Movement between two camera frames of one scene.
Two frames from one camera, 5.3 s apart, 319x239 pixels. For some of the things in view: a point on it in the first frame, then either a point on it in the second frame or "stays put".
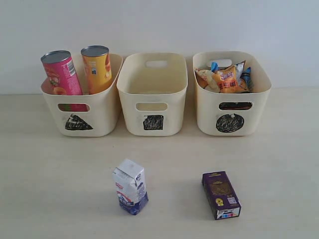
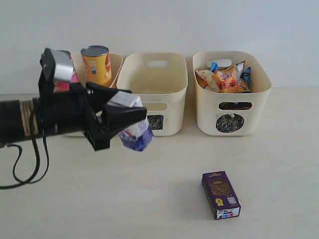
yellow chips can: x=97 y=68 stays put
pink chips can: x=62 y=78 stays put
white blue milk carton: x=130 y=179 → x=140 y=136
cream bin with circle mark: x=232 y=114 stays put
